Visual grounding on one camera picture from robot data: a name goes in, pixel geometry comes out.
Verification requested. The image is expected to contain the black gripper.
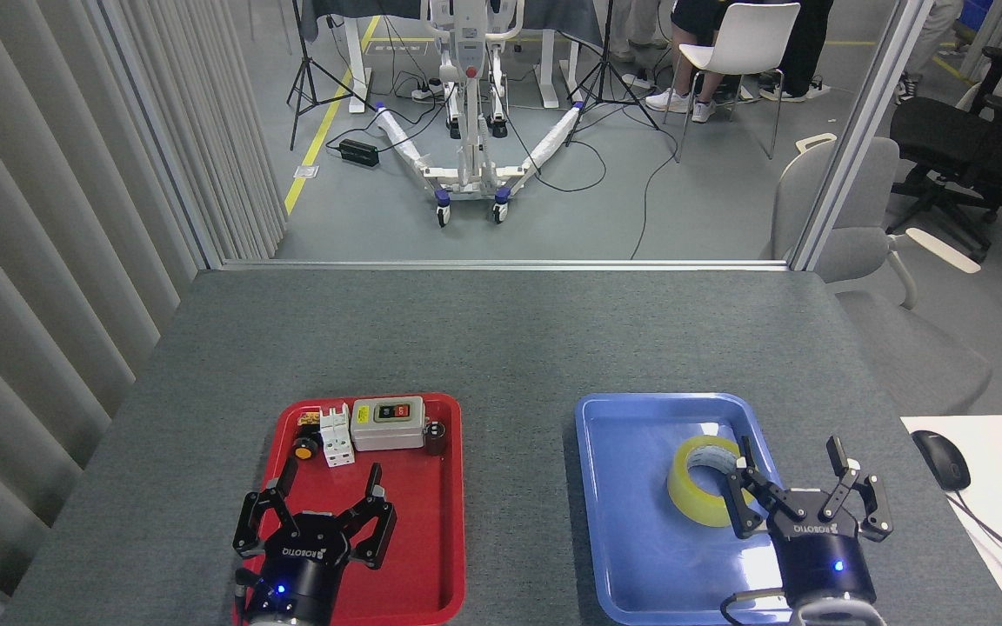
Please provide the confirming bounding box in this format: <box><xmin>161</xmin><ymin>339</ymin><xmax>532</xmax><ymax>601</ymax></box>
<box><xmin>233</xmin><ymin>458</ymin><xmax>397</xmax><ymax>620</ymax></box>
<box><xmin>725</xmin><ymin>436</ymin><xmax>893</xmax><ymax>605</ymax></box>

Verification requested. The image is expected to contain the yellow tape roll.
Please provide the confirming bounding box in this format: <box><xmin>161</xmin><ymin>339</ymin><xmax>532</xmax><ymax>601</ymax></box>
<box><xmin>667</xmin><ymin>435</ymin><xmax>758</xmax><ymax>528</ymax></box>

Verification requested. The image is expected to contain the black button with orange cap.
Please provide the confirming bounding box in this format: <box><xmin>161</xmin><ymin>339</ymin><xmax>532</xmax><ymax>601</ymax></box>
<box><xmin>291</xmin><ymin>415</ymin><xmax>322</xmax><ymax>461</ymax></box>

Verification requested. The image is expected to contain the white circuit breaker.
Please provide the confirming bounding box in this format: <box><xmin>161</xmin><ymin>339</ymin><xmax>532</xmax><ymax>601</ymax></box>
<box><xmin>319</xmin><ymin>402</ymin><xmax>356</xmax><ymax>468</ymax></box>

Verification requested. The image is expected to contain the red plastic tray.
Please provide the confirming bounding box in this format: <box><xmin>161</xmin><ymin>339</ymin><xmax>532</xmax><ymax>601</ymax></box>
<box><xmin>231</xmin><ymin>392</ymin><xmax>466</xmax><ymax>626</ymax></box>

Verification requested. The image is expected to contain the black computer mouse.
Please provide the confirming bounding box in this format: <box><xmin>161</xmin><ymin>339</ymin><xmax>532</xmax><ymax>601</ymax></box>
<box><xmin>912</xmin><ymin>430</ymin><xmax>972</xmax><ymax>492</ymax></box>

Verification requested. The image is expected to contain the blue plastic tray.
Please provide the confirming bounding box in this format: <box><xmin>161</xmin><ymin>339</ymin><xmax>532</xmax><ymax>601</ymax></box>
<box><xmin>575</xmin><ymin>393</ymin><xmax>825</xmax><ymax>626</ymax></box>

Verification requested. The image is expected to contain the grey office chair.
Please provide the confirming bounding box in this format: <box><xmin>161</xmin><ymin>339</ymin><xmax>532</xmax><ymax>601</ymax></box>
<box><xmin>762</xmin><ymin>133</ymin><xmax>993</xmax><ymax>416</ymax></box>

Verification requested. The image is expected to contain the black power adapter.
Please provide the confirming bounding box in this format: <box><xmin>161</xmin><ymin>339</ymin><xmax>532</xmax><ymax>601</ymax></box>
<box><xmin>338</xmin><ymin>139</ymin><xmax>380</xmax><ymax>169</ymax></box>

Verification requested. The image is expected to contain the grey slatted partition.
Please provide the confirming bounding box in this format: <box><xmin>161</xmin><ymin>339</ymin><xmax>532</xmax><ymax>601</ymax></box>
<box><xmin>0</xmin><ymin>0</ymin><xmax>289</xmax><ymax>626</ymax></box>

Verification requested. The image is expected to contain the black office chair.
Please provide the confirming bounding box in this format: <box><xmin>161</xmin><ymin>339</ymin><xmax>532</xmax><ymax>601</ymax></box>
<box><xmin>888</xmin><ymin>46</ymin><xmax>1002</xmax><ymax>262</ymax></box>

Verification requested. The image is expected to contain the white wheeled stand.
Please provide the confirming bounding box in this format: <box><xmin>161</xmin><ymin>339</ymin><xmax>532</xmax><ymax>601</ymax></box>
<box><xmin>373</xmin><ymin>0</ymin><xmax>586</xmax><ymax>229</ymax></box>

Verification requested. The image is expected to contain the seated person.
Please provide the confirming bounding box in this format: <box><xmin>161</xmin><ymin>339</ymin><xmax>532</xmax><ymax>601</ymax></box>
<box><xmin>643</xmin><ymin>0</ymin><xmax>767</xmax><ymax>123</ymax></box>

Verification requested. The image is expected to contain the standing person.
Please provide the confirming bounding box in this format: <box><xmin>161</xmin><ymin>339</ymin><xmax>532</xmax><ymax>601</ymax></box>
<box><xmin>759</xmin><ymin>0</ymin><xmax>837</xmax><ymax>103</ymax></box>

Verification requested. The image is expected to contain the black tripod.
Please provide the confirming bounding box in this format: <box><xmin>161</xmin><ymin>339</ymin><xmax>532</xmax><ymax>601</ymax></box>
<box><xmin>566</xmin><ymin>0</ymin><xmax>660</xmax><ymax>147</ymax></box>
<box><xmin>287</xmin><ymin>0</ymin><xmax>376</xmax><ymax>150</ymax></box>

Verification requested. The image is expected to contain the white plastic chair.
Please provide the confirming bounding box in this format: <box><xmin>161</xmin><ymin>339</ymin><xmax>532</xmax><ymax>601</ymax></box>
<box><xmin>664</xmin><ymin>3</ymin><xmax>802</xmax><ymax>163</ymax></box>

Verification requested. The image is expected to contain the walking person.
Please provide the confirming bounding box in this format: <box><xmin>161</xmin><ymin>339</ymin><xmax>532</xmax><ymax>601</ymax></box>
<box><xmin>895</xmin><ymin>0</ymin><xmax>965</xmax><ymax>105</ymax></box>

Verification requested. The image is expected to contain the blue bin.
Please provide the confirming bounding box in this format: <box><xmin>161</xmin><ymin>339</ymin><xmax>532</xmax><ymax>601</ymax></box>
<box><xmin>960</xmin><ymin>0</ymin><xmax>995</xmax><ymax>36</ymax></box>

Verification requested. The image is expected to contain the dark topped white desk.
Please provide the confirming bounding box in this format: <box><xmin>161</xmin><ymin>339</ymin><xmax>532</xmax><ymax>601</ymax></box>
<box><xmin>301</xmin><ymin>0</ymin><xmax>615</xmax><ymax>110</ymax></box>

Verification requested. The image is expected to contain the grey push button switch box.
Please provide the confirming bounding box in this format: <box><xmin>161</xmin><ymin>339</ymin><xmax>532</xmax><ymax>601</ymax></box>
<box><xmin>351</xmin><ymin>396</ymin><xmax>427</xmax><ymax>452</ymax></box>

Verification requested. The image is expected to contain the silver frame rail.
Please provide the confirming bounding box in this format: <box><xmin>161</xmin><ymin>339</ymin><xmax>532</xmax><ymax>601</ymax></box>
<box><xmin>221</xmin><ymin>259</ymin><xmax>789</xmax><ymax>272</ymax></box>

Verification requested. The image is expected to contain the black floor cable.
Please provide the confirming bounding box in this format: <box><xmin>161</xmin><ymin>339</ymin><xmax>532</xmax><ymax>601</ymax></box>
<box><xmin>630</xmin><ymin>130</ymin><xmax>680</xmax><ymax>260</ymax></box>

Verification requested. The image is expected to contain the silver frame post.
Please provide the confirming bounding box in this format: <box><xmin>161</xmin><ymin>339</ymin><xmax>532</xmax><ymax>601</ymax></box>
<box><xmin>790</xmin><ymin>0</ymin><xmax>937</xmax><ymax>271</ymax></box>

